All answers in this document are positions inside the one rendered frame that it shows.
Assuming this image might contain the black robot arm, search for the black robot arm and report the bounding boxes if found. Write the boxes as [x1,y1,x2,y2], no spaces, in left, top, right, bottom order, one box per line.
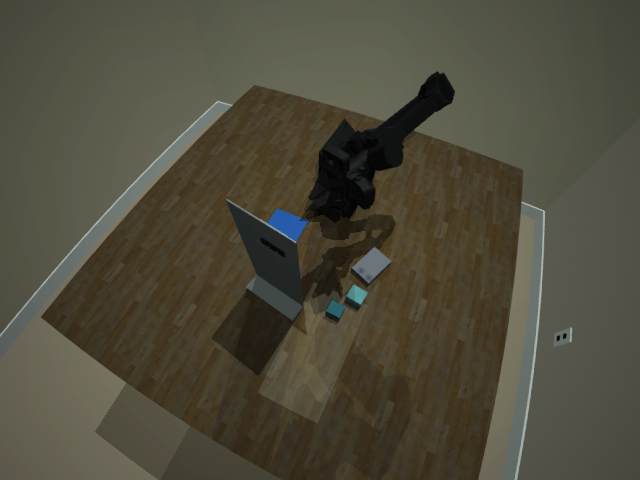
[338,71,455,209]

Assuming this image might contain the grey panel with socket openings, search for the grey panel with socket openings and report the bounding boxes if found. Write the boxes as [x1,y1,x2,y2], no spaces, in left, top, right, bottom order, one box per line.
[226,199,304,322]

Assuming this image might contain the light teal cube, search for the light teal cube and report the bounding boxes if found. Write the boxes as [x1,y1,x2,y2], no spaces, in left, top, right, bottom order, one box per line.
[346,285,368,308]

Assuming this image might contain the blue flat square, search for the blue flat square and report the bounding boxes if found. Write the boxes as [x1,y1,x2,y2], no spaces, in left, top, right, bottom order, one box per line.
[267,208,308,242]

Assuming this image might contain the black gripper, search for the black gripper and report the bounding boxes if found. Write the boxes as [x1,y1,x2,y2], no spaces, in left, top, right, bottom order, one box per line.
[309,146,367,218]

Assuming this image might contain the teal square block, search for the teal square block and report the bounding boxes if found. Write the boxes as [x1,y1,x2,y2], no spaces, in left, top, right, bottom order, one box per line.
[326,301,346,320]

